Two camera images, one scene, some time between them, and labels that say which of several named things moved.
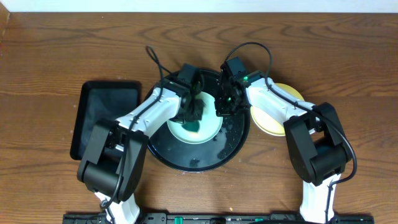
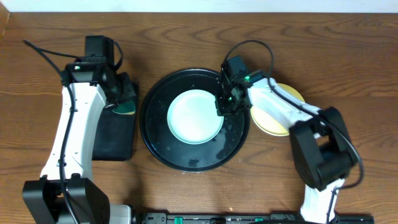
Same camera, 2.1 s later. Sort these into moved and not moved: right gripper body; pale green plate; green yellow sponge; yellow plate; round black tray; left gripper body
Moved: left gripper body; green yellow sponge
Not moved: yellow plate; right gripper body; pale green plate; round black tray
